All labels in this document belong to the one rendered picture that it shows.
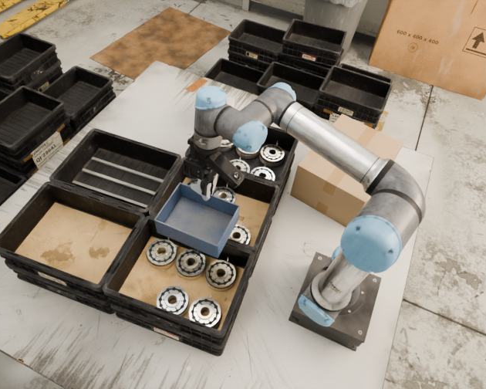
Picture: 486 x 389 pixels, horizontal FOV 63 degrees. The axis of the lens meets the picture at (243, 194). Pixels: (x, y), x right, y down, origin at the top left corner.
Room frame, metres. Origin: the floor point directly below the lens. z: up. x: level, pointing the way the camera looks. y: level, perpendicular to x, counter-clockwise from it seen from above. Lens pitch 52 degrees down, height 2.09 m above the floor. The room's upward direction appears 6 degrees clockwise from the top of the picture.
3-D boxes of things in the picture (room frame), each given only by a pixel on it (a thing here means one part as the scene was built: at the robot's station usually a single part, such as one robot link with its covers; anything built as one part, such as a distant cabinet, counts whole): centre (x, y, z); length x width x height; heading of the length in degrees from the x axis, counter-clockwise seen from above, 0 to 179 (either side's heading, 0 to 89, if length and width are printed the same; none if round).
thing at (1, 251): (0.67, 0.55, 0.92); 0.40 x 0.30 x 0.02; 76
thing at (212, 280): (0.60, 0.04, 0.86); 0.10 x 0.10 x 0.01
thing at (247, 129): (0.72, 0.01, 1.42); 0.11 x 0.11 x 0.08; 55
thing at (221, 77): (2.34, 0.13, 0.26); 0.40 x 0.30 x 0.23; 70
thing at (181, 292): (0.49, 0.19, 0.86); 0.10 x 0.10 x 0.01
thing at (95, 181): (0.96, 0.48, 0.87); 0.40 x 0.30 x 0.11; 76
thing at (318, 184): (1.19, -0.44, 0.80); 0.40 x 0.30 x 0.20; 150
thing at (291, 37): (2.59, -0.38, 0.37); 0.42 x 0.34 x 0.46; 70
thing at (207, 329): (0.57, 0.17, 0.92); 0.40 x 0.30 x 0.02; 76
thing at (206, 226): (0.65, 0.12, 1.10); 0.20 x 0.15 x 0.07; 71
